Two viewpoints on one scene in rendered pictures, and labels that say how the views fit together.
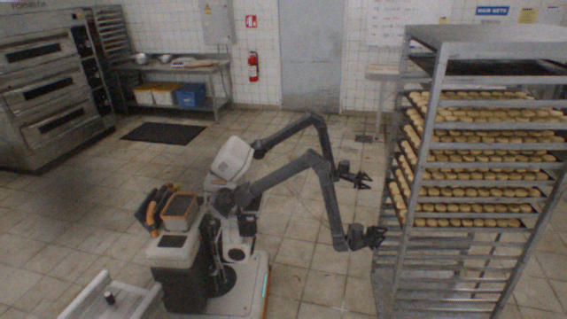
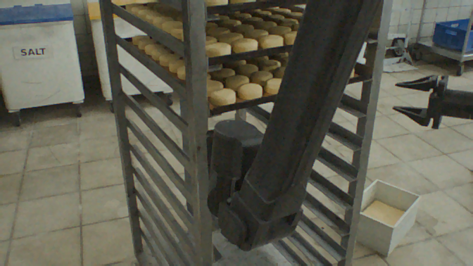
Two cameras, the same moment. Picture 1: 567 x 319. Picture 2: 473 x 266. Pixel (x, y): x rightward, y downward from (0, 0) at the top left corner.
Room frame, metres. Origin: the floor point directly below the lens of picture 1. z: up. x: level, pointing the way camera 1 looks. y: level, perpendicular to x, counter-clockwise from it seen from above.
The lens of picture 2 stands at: (1.90, 0.05, 1.28)
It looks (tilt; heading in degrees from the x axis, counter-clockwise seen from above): 27 degrees down; 235
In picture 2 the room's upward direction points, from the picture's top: straight up
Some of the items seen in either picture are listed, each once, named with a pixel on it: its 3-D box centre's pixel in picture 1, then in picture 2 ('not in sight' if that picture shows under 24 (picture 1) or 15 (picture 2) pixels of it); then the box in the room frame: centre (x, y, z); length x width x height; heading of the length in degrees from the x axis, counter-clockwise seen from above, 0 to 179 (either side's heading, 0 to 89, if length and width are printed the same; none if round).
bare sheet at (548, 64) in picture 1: (493, 66); not in sight; (1.28, -0.89, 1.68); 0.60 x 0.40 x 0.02; 85
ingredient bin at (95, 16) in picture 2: not in sight; (131, 50); (0.72, -3.02, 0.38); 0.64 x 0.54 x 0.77; 75
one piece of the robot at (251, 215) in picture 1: (249, 206); not in sight; (1.38, 0.22, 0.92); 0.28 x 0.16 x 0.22; 175
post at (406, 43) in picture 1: (386, 177); (197, 105); (1.53, -0.60, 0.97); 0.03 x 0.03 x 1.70; 85
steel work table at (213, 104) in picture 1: (174, 87); not in sight; (5.30, 1.88, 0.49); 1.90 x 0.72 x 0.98; 74
